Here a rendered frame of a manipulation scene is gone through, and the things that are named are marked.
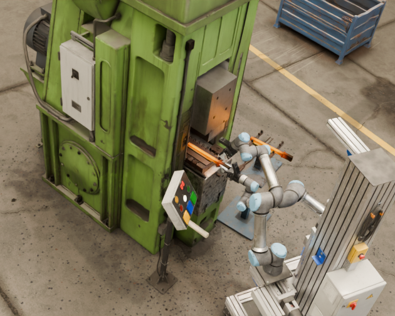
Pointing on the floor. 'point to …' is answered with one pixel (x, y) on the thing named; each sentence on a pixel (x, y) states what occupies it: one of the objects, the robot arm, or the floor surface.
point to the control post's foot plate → (162, 281)
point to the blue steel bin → (333, 22)
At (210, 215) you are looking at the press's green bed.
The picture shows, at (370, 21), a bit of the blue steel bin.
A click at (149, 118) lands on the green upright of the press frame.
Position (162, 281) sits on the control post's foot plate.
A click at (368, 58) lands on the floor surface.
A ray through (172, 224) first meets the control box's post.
